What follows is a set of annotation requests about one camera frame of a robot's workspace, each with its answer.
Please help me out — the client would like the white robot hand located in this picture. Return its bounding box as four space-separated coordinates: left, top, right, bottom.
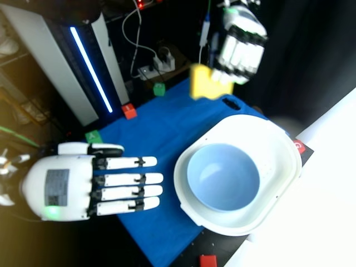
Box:
210 4 268 86
19 142 165 223

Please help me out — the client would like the yellow sponge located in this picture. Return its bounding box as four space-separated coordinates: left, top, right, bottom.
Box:
190 63 234 101

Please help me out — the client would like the light blue bowl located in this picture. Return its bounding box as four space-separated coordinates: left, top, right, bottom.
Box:
186 143 261 214

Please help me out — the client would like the green letter Y block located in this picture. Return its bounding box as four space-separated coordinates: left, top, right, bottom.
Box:
85 130 102 144

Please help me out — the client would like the white plug adapter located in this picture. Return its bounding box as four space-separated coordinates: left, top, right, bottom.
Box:
157 46 175 70

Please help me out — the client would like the green letter C block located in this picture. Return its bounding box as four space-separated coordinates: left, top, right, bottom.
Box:
152 82 166 97

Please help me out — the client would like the red letter I block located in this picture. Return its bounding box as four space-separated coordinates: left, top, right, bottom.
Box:
121 103 137 120

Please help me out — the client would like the white power strip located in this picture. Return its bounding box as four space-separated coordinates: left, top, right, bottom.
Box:
138 57 176 80

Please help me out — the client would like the blue table cloth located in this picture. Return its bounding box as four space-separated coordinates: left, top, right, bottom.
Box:
97 77 293 267

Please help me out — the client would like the white perforated basin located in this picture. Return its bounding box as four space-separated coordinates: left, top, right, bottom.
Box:
174 114 303 237

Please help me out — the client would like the red letter G block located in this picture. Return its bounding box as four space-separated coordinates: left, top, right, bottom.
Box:
292 139 306 154

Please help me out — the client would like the white tower with blue light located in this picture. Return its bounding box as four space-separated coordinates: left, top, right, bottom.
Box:
0 3 131 127

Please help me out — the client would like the plain red block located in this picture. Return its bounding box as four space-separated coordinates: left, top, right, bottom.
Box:
199 254 217 267

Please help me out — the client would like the white inline cable adapter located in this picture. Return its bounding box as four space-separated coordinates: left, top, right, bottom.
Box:
197 0 212 66

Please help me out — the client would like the green cable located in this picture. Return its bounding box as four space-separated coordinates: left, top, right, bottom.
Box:
0 126 41 148

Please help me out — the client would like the white power cable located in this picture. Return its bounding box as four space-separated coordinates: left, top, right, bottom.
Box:
121 4 161 78

